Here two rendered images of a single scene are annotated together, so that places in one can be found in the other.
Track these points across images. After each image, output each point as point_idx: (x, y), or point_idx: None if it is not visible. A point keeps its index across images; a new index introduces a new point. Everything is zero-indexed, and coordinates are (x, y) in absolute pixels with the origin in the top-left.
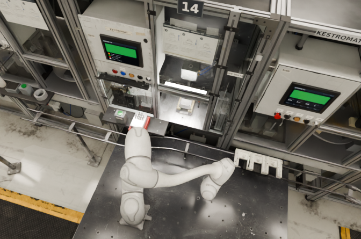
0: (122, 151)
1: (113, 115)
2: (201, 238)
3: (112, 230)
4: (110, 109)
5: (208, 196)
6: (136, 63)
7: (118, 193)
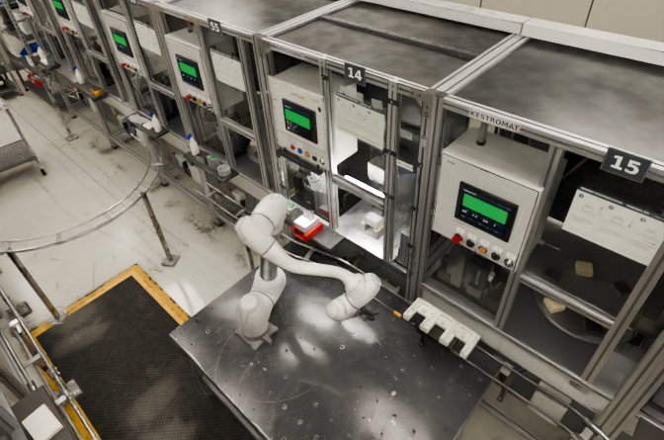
0: None
1: None
2: (319, 393)
3: (223, 335)
4: None
5: (331, 310)
6: (309, 135)
7: None
